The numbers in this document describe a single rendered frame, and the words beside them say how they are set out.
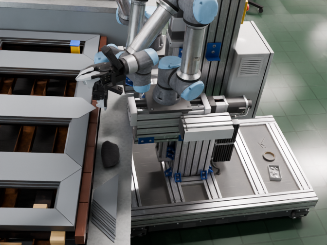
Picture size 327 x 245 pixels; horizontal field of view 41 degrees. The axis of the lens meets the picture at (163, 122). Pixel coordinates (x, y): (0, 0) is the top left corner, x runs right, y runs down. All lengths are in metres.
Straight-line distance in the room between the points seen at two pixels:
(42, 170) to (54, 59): 0.93
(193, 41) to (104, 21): 1.27
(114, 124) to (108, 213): 0.67
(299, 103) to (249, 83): 1.77
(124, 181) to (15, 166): 0.55
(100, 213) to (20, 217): 0.39
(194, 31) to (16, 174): 1.05
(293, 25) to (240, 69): 3.10
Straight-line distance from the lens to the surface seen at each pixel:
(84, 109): 2.48
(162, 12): 1.94
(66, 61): 2.87
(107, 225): 2.16
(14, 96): 2.62
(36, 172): 2.18
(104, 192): 2.25
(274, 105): 4.12
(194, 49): 1.96
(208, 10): 1.85
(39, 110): 2.50
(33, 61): 2.89
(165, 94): 2.22
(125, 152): 2.48
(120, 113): 2.73
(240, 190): 3.02
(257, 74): 2.48
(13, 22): 3.22
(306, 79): 4.57
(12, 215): 2.05
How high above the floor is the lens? 2.47
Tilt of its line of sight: 42 degrees down
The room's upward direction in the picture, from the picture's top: 6 degrees clockwise
